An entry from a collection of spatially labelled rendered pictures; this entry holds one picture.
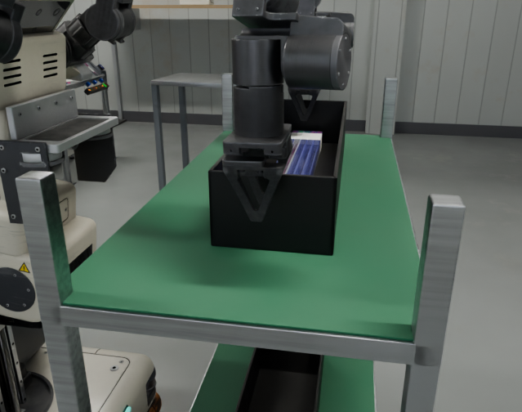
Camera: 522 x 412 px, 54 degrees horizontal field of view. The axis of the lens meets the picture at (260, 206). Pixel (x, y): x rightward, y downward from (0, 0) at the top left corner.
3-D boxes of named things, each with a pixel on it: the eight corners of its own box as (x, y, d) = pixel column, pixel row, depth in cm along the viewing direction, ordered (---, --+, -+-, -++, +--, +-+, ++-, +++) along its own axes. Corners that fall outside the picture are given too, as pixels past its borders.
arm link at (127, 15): (85, 20, 118) (73, 21, 113) (115, -9, 114) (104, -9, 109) (111, 53, 120) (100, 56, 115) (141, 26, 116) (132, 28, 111)
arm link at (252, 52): (244, 27, 58) (221, 29, 53) (301, 27, 56) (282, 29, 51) (246, 88, 61) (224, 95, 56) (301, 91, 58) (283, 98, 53)
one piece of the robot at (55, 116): (-12, 223, 96) (-37, 109, 88) (64, 177, 121) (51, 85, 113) (65, 229, 93) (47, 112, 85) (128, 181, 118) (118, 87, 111)
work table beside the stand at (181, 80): (251, 203, 351) (249, 84, 321) (159, 192, 370) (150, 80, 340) (269, 182, 391) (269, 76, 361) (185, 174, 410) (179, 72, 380)
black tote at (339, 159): (273, 145, 124) (273, 98, 120) (344, 148, 121) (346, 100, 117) (210, 246, 72) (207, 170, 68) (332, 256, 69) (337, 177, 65)
